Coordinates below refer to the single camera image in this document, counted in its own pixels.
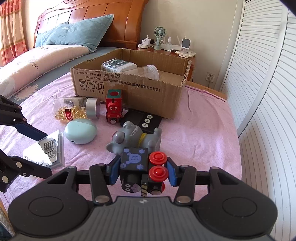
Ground black toy train red wheels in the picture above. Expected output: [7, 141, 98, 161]
[119, 148, 169, 197]

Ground clear case with barcode label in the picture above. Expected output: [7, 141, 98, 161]
[23, 131, 65, 170]

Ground pink bed cloth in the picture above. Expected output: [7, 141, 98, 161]
[0, 71, 242, 209]

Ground light blue earbud case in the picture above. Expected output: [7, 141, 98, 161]
[64, 118, 97, 145]

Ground grey rubber dog toy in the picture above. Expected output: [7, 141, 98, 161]
[106, 121, 162, 155]

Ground clear bottle of yellow capsules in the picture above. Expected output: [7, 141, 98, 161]
[53, 96, 100, 122]

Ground black digital timer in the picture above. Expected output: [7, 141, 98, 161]
[119, 108, 162, 133]

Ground red wooden toy train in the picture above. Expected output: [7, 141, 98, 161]
[105, 89, 123, 125]

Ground brown cardboard box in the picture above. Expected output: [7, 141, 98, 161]
[70, 49, 191, 119]

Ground clear plastic jar in box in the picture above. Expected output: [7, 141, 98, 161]
[131, 65, 160, 80]

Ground blue pillow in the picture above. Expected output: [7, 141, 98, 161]
[35, 14, 114, 52]

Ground wooden nightstand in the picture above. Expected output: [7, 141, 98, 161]
[137, 45, 196, 82]

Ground small clear spray bottle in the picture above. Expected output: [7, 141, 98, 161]
[165, 37, 171, 52]

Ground white square clock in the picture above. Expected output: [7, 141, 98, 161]
[181, 38, 191, 53]

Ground white power strip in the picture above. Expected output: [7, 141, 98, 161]
[138, 35, 154, 49]

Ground wooden headboard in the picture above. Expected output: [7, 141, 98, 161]
[34, 1, 148, 49]

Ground small green desk fan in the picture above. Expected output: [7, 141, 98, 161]
[154, 26, 167, 50]

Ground wall power outlet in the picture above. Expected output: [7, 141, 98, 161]
[205, 72, 215, 83]

